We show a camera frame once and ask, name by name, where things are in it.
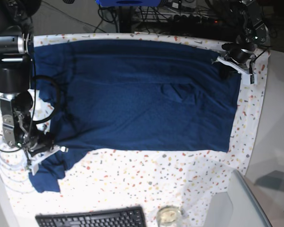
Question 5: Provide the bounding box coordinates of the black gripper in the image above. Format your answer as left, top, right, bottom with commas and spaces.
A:
24, 131, 54, 154
219, 43, 257, 79

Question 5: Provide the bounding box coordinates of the dark blue t-shirt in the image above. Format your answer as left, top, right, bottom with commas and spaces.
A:
29, 39, 241, 193

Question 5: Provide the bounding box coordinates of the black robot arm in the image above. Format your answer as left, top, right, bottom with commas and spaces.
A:
0, 0, 61, 156
216, 0, 269, 85

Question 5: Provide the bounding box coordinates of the terrazzo patterned table cloth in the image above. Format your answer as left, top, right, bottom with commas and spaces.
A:
0, 31, 271, 224

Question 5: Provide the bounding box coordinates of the black power strip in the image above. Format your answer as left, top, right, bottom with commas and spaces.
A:
171, 14, 219, 24

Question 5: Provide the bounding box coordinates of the black computer keyboard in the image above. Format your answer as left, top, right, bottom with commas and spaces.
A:
35, 206, 146, 227

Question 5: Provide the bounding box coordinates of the clear glass jar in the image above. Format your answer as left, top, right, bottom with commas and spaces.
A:
156, 206, 182, 227

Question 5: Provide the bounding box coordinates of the coiled white cable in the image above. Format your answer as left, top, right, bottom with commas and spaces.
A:
0, 141, 38, 194

